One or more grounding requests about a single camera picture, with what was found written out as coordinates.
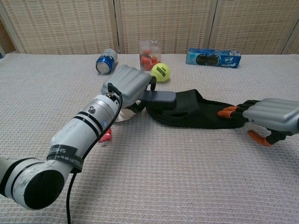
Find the blue drink can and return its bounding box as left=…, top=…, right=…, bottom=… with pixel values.
left=95, top=49, right=118, bottom=76

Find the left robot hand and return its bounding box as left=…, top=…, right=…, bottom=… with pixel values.
left=100, top=64, right=157, bottom=114

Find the beige waffle table cloth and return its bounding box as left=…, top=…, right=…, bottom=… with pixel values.
left=0, top=53, right=299, bottom=224

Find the clear box with orange pieces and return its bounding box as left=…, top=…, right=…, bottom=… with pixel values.
left=139, top=40, right=161, bottom=72

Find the black rubber slipper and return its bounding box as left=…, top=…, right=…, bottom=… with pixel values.
left=145, top=88, right=249, bottom=129

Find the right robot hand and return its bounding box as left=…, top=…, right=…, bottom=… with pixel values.
left=217, top=98, right=299, bottom=147

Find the round stainless steel plate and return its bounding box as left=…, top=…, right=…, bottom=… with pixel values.
left=115, top=99, right=147, bottom=123

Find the yellow tennis ball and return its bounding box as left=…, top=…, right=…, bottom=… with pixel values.
left=151, top=62, right=171, bottom=83

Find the grey cleaning brush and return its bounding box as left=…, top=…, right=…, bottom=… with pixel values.
left=141, top=91, right=177, bottom=109

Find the blue cookie box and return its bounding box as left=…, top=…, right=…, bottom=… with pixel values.
left=185, top=48, right=242, bottom=69

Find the small red packet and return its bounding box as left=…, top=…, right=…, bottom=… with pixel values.
left=98, top=127, right=113, bottom=148

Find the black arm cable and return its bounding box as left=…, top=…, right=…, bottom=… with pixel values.
left=66, top=82, right=123, bottom=224

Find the woven folding screen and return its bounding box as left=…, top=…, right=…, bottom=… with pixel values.
left=0, top=0, right=299, bottom=56

